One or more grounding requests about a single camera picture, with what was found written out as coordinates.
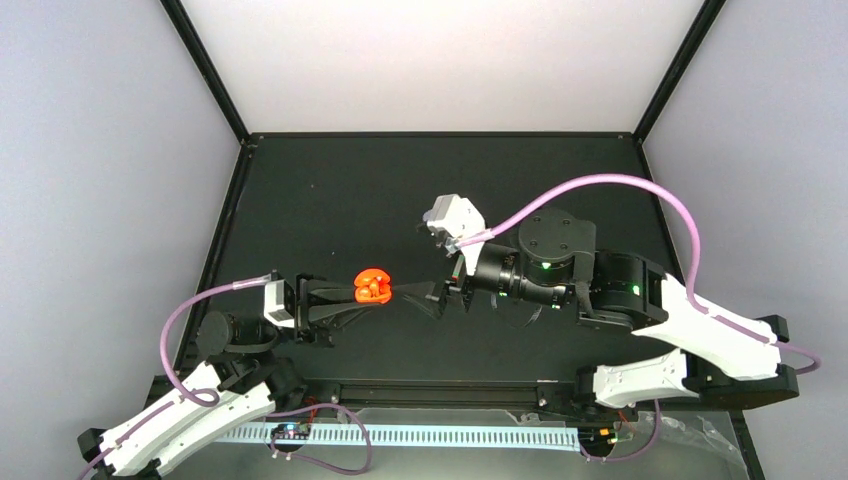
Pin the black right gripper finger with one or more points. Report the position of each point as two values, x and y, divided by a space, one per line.
417 289
429 306

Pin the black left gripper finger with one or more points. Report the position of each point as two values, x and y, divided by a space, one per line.
320 290
335 316

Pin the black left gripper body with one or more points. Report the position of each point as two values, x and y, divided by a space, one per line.
305 332

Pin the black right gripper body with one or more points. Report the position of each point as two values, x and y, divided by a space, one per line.
456 283

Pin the orange round case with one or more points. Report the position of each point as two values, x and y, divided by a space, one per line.
365 276

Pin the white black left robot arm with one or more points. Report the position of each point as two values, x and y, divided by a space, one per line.
240 379

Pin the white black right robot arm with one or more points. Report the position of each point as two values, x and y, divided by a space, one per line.
716 358

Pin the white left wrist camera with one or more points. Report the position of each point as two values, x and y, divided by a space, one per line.
279 302

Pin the black front frame rail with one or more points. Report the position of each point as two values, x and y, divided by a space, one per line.
523 396

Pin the light blue slotted cable duct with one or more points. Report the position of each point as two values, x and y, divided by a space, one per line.
557 438

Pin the black enclosure frame post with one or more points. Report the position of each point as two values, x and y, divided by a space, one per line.
183 25

